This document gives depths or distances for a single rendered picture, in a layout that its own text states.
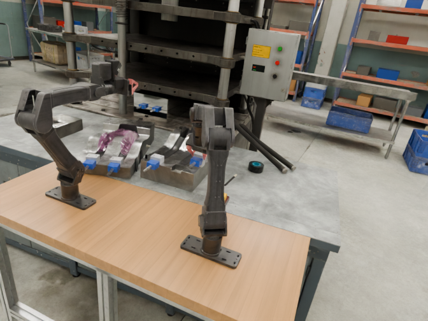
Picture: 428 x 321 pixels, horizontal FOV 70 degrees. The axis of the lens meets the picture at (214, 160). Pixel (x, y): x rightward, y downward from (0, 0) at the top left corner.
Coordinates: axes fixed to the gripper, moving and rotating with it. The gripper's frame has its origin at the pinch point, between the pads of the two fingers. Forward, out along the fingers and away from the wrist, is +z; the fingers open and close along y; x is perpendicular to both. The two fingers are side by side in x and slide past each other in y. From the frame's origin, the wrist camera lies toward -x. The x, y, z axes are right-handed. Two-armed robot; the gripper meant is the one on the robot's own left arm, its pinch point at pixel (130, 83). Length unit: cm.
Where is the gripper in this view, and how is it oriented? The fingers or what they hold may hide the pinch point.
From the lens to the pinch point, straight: 145.3
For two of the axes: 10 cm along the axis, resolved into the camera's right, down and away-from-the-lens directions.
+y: -9.2, -2.6, 3.0
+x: -1.2, 9.1, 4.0
